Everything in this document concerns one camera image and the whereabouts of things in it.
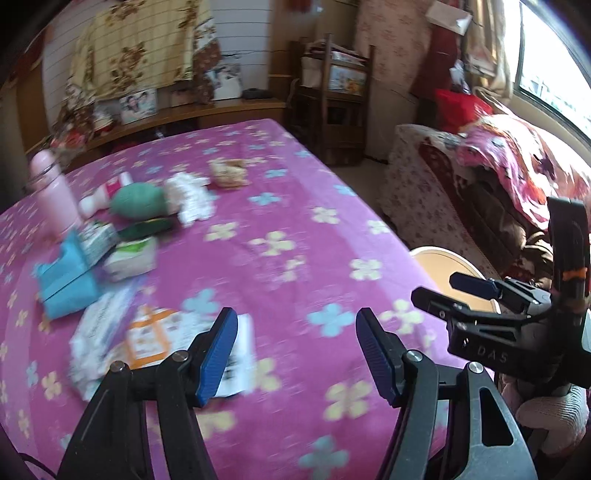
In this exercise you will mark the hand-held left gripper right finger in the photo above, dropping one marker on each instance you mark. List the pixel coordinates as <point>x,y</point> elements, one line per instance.
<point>376,360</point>

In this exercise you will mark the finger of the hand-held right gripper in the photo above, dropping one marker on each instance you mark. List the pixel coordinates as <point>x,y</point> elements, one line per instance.
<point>443,307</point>
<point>475,286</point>

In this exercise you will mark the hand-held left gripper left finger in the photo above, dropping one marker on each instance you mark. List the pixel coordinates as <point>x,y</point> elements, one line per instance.
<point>216,357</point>

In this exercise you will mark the white round waste bin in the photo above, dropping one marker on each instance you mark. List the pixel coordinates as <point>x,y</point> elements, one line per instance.
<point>438,272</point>

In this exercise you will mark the orange and white snack packet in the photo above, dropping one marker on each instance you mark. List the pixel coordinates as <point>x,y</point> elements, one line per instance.
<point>157,337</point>

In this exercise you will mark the white and purple tissue pack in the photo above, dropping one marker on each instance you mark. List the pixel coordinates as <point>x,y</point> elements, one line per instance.
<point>99,332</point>

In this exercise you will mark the white and green soft packet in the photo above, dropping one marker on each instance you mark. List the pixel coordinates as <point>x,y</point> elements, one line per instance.
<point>131,258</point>

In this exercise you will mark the green and white carton box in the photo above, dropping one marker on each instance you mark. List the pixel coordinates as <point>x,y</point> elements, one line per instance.
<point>98,242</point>

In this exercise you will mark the light blue snack packet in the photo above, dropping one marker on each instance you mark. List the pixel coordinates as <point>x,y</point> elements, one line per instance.
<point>69,281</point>

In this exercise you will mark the person's right hand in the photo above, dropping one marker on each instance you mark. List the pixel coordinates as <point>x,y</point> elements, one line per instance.
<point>558,410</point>

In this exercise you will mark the brown jacket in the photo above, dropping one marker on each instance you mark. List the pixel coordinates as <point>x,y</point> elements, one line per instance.
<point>498,217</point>

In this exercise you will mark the floral covered sofa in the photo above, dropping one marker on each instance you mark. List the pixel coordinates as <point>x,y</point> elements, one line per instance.
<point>415,184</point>

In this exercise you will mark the purple floral bed blanket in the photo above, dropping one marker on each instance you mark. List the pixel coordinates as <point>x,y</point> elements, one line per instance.
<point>300,258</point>

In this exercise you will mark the pink cartoon print blanket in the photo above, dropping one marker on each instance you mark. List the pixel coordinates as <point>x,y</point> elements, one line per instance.
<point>517,157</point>

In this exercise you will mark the dark green flat packet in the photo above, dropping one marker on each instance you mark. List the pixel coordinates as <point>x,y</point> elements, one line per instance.
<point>147,227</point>

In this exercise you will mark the crumpled white tissue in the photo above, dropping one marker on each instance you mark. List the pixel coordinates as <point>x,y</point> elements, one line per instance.
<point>189,198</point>

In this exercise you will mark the green round pouch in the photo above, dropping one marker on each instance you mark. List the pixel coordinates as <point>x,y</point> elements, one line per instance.
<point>136,201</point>

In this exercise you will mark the red pillow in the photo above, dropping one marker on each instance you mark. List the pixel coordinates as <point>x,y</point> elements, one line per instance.
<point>459,110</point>

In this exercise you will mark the crumpled beige paper ball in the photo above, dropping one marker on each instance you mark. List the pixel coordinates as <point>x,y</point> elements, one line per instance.
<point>227,173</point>

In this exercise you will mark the white and pink tube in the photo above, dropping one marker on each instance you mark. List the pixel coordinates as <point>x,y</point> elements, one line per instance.
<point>104,196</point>

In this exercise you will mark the dark wooden chair rack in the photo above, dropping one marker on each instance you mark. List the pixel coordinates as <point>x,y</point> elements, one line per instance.
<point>339,101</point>

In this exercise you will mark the pink water bottle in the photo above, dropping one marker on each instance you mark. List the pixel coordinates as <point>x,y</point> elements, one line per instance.
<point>53,194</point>

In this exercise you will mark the window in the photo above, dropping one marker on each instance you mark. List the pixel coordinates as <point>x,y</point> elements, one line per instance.
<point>554,55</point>

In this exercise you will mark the low wooden cabinet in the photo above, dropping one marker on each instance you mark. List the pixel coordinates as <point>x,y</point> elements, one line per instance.
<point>231,113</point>

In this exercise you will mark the framed family photo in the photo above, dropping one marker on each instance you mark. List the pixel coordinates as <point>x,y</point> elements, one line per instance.
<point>137,106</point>

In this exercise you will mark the small black box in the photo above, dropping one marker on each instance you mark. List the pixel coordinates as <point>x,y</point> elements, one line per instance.
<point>255,93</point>

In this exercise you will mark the unframed leaning photo print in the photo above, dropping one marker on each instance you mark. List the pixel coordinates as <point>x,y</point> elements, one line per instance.
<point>225,82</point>

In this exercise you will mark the yellow floral hanging cloth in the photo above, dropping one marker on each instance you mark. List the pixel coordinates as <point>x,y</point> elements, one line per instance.
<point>138,41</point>

